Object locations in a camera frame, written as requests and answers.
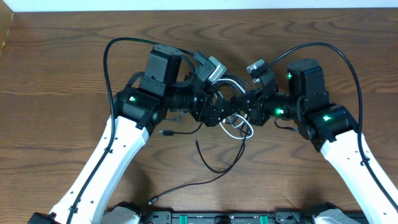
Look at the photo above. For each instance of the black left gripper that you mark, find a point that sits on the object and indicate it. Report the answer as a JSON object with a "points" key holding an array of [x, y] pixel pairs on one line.
{"points": [[202, 104]]}

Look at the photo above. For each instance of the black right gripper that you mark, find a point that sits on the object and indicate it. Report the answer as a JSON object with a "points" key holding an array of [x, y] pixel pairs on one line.
{"points": [[257, 107]]}

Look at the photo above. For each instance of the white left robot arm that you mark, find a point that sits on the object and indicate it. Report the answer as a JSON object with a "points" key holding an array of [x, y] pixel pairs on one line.
{"points": [[173, 80]]}

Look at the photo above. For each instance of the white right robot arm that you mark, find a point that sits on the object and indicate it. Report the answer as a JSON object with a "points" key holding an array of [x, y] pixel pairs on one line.
{"points": [[330, 128]]}

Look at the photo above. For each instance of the wooden side panel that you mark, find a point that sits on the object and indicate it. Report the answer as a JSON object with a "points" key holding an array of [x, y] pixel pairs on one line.
{"points": [[6, 18]]}

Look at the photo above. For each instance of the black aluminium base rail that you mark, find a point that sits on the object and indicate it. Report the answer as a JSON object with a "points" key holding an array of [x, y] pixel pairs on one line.
{"points": [[325, 213]]}

